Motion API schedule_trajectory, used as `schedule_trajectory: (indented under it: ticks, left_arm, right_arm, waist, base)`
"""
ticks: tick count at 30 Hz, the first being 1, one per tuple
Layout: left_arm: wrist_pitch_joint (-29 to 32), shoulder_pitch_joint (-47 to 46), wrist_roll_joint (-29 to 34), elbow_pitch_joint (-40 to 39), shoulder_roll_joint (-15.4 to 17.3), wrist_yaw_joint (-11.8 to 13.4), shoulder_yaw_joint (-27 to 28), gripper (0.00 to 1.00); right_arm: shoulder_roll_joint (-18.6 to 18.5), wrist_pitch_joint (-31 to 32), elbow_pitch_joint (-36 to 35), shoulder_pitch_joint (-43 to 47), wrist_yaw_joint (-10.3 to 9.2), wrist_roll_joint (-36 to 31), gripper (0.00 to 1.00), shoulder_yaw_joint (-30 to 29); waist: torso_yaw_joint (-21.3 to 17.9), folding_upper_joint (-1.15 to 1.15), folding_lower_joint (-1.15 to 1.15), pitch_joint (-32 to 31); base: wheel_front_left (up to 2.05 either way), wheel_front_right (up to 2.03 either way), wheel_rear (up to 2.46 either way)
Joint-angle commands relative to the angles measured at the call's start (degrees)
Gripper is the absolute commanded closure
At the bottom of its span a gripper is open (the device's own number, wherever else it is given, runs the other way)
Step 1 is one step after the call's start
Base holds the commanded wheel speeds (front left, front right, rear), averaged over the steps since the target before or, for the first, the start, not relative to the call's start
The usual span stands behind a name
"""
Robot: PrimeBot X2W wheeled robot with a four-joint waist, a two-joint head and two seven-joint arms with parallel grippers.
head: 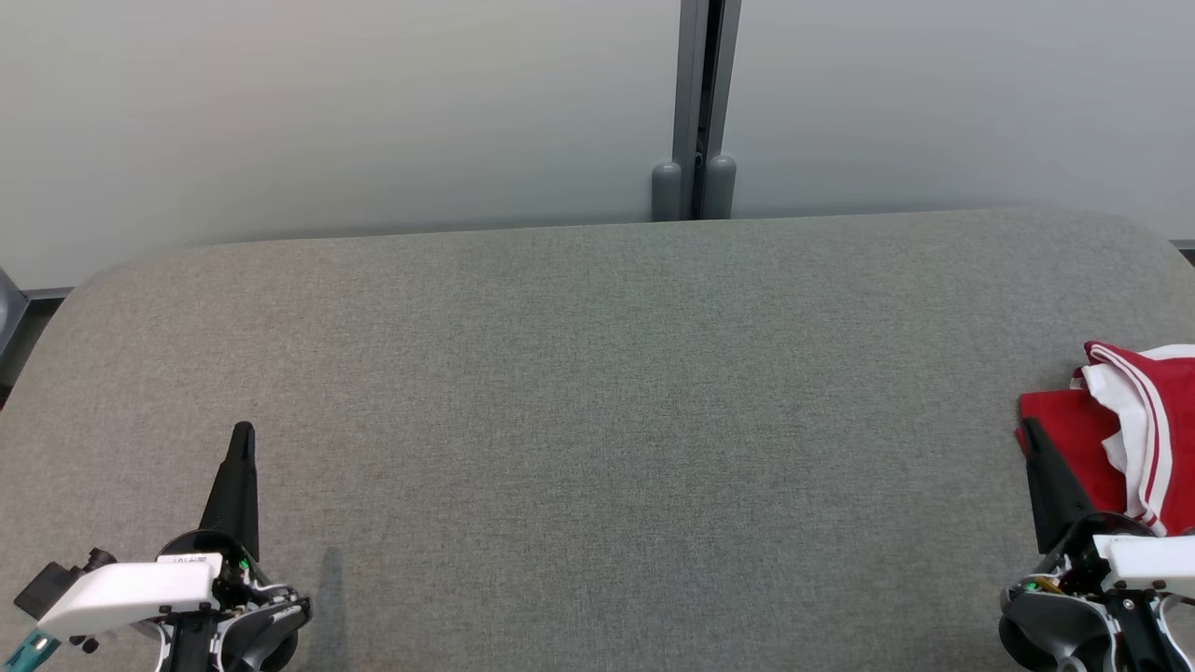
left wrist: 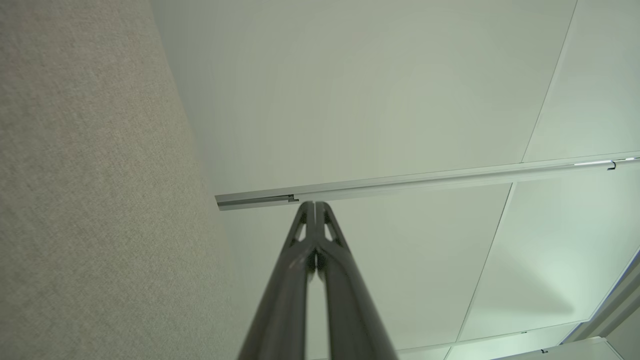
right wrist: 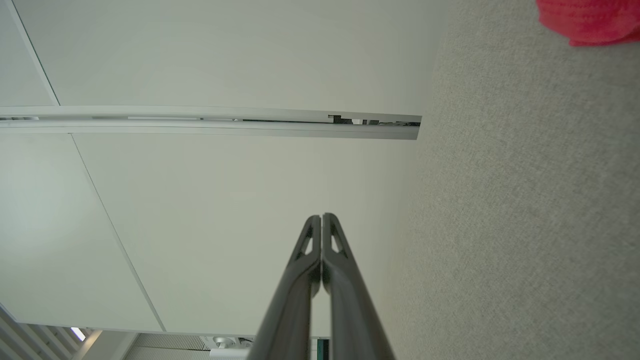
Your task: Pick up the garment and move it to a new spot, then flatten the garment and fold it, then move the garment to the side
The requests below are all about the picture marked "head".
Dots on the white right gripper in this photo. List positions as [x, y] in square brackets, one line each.
[1153, 560]

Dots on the grey fabric sofa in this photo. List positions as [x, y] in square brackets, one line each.
[607, 420]

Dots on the grey double partition post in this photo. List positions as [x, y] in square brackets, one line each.
[695, 112]

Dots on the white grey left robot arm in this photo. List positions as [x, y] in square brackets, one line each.
[275, 630]

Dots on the red white baseball jersey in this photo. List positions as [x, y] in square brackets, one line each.
[1074, 439]

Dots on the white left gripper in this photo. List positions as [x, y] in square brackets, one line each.
[131, 593]

